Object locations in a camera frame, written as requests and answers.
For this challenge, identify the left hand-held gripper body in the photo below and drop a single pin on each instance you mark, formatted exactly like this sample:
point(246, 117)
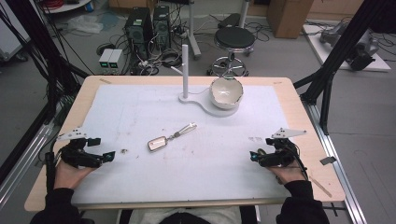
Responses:
point(81, 155)

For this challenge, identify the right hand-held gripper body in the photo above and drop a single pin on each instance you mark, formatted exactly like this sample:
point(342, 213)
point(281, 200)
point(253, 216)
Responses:
point(280, 155)

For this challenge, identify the person's right hand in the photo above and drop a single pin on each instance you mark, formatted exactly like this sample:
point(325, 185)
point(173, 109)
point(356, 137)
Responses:
point(288, 174)

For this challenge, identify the person's left hand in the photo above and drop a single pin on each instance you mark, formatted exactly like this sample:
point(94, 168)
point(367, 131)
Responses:
point(67, 175)

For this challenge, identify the grey tape piece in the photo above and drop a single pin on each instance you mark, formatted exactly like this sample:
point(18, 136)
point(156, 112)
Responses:
point(328, 160)

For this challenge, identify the thin wooden stick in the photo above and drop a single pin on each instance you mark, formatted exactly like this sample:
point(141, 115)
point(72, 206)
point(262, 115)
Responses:
point(320, 186)

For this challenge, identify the white table mat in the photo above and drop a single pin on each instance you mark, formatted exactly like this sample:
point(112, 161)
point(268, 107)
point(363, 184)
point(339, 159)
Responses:
point(199, 168)

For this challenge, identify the brown tape strip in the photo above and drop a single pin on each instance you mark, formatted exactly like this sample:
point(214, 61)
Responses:
point(105, 81)

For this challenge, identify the white eggshell-shaped bowl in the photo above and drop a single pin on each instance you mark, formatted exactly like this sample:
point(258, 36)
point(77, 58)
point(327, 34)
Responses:
point(225, 92)

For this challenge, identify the white bench power supply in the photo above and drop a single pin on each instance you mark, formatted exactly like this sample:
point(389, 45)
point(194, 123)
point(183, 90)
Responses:
point(115, 59)
point(105, 59)

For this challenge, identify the person's torso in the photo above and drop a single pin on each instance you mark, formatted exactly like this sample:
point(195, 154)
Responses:
point(183, 216)

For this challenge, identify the white floor board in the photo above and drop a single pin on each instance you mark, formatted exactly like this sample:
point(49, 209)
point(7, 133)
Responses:
point(323, 53)

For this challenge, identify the white jewelry stand with pole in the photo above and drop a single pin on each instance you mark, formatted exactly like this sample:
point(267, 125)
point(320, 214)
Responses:
point(185, 71)

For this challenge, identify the black round stool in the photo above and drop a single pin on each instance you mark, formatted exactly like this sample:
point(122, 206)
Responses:
point(234, 38)

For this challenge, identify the clear plastic bag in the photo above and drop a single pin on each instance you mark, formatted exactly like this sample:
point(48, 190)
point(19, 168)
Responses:
point(85, 24)

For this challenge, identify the large black computer tower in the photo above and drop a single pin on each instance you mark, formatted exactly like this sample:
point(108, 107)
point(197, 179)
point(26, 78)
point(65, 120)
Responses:
point(139, 31)

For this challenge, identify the black device on board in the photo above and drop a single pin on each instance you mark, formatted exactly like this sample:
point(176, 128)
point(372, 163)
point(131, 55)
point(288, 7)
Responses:
point(361, 57)

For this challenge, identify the brown cardboard box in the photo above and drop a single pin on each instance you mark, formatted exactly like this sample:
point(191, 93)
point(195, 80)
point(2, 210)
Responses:
point(288, 17)

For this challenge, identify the grey device on board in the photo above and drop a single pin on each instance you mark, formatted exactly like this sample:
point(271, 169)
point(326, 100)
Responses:
point(334, 32)

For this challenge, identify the grey wheeled stand leg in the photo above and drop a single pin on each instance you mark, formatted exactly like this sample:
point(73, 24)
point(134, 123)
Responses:
point(193, 34)

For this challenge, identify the slim black computer tower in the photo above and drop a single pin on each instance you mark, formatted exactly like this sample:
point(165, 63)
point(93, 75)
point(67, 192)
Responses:
point(162, 26)

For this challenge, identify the aluminium rail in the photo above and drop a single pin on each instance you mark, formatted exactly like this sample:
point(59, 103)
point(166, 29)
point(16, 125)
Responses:
point(339, 174)
point(21, 165)

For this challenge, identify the black metal frame stand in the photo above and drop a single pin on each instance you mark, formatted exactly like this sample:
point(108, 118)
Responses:
point(339, 53)
point(40, 46)

